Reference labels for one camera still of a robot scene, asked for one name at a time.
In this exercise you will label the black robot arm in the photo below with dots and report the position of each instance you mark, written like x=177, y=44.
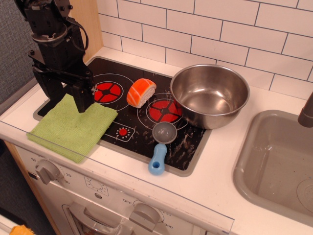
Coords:
x=46, y=17

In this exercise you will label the stainless steel pot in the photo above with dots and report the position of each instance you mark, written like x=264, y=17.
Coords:
x=209, y=96

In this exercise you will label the grey scoop blue handle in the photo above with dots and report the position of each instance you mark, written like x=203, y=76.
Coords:
x=164, y=133

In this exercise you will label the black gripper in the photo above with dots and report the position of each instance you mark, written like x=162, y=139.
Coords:
x=60, y=60

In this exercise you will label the green microfiber cloth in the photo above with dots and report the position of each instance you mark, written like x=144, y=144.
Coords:
x=69, y=133

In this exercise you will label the yellow object at corner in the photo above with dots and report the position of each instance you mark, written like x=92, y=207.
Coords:
x=21, y=230

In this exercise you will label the black toy stovetop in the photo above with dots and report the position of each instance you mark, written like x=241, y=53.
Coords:
x=131, y=132

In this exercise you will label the grey oven door handle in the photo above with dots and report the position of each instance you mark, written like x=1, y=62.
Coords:
x=95, y=221

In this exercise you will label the grey sink basin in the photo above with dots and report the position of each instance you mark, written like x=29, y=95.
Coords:
x=275, y=166

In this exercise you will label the orange salmon sushi toy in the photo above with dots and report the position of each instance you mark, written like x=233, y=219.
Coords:
x=140, y=92

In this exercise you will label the grey left timer knob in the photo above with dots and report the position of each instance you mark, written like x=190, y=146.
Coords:
x=47, y=171

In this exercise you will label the grey faucet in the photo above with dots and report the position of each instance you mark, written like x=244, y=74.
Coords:
x=305, y=117

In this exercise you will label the grey oven knob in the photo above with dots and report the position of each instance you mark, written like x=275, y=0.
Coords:
x=145, y=216

